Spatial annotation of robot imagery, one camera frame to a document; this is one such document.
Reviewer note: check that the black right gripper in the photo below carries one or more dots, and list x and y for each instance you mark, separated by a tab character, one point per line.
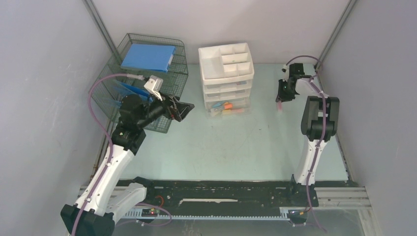
282	96

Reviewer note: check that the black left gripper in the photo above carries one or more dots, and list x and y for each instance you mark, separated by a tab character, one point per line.
179	110

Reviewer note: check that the yellow pink highlighter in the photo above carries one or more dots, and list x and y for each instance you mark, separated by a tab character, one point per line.
232	111

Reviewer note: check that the orange grey highlighter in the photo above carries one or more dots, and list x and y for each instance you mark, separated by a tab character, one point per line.
227	106

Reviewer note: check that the white plastic drawer organizer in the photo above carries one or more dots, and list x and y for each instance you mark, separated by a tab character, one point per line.
227	73

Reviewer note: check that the blue folder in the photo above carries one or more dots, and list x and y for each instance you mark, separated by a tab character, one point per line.
149	57
125	89

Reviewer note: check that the light blue highlighter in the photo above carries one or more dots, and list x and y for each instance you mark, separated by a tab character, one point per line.
215	112

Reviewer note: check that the pale yellow highlighter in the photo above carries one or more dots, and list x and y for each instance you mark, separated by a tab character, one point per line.
219	104

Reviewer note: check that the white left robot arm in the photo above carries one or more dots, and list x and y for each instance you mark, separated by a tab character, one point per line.
95	213

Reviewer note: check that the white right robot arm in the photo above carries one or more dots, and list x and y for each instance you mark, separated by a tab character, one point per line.
319	121

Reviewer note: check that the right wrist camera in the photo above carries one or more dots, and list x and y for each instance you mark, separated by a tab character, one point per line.
285	70

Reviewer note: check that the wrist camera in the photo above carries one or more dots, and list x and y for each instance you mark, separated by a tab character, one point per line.
153	86
285	70

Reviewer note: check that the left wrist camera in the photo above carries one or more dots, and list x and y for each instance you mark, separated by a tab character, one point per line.
153	86

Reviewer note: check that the green wire mesh rack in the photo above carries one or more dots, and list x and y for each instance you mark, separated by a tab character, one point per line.
109	100

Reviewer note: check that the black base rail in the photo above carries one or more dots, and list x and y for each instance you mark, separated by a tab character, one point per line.
242	200

